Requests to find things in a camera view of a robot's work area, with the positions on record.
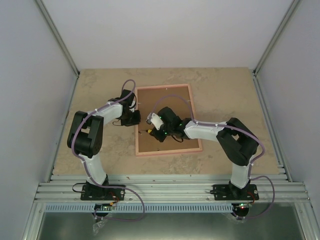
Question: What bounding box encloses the yellow handled screwdriver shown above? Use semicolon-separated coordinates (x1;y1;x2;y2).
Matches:
139;129;153;136

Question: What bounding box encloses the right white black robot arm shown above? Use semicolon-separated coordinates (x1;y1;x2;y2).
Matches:
146;107;258;200

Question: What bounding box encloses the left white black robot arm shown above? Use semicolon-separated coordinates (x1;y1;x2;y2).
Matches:
67;89;141;200

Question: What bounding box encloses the aluminium corner post right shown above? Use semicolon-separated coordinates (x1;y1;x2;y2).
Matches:
252;0;302;77

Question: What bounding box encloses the light blue cable duct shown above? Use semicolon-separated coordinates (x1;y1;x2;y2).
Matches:
45;202;249;214

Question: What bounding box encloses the aluminium corner post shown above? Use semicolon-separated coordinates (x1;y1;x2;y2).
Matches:
34;0;80;78
252;0;302;77

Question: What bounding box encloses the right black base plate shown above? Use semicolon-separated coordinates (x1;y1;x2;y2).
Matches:
210;184;260;201

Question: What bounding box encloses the aluminium corner post left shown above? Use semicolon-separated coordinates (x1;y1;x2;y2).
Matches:
34;0;80;78

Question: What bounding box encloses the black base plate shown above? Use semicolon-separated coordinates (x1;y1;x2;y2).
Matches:
80;183;126;202
210;184;260;201

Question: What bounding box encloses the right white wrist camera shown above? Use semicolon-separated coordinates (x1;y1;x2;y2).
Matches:
146;112;164;131

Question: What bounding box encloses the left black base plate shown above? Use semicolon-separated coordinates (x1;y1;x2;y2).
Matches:
80;183;126;202

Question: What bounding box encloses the pink picture frame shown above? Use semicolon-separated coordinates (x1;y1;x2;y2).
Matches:
135;83;203;157

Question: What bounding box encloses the aluminium rail platform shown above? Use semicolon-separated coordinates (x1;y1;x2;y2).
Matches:
34;165;311;203

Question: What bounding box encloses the clear plastic bag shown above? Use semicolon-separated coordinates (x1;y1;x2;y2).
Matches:
92;219;107;236

